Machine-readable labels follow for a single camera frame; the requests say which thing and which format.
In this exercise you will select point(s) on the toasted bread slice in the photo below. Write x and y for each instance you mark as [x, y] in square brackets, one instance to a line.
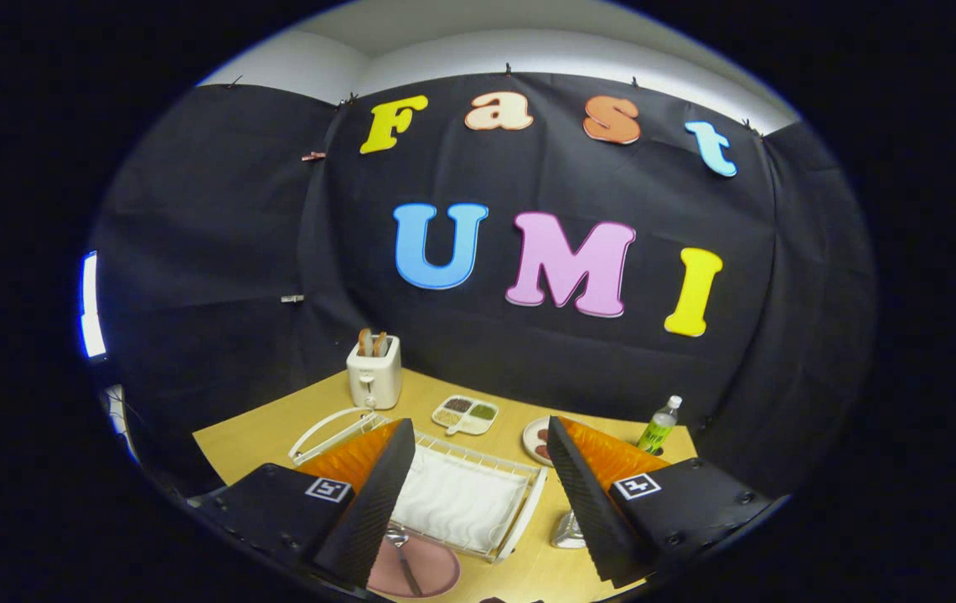
[365, 342]
[379, 343]

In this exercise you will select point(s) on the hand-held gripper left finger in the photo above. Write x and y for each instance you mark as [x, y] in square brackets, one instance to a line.
[377, 502]

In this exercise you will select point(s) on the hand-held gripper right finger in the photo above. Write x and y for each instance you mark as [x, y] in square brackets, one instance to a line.
[586, 502]

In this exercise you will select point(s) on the white round dish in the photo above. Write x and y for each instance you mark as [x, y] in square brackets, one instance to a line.
[529, 440]

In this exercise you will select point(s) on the pink plate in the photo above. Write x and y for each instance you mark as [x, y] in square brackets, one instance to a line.
[436, 569]

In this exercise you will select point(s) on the white divided snack tray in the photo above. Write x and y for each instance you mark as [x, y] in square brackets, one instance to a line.
[465, 416]

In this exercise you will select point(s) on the green label drink bottle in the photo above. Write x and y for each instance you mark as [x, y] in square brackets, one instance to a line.
[656, 431]

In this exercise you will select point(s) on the white toaster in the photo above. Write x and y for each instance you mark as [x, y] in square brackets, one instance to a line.
[373, 381]

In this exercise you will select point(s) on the black backdrop cloth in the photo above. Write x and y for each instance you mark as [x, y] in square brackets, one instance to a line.
[276, 251]

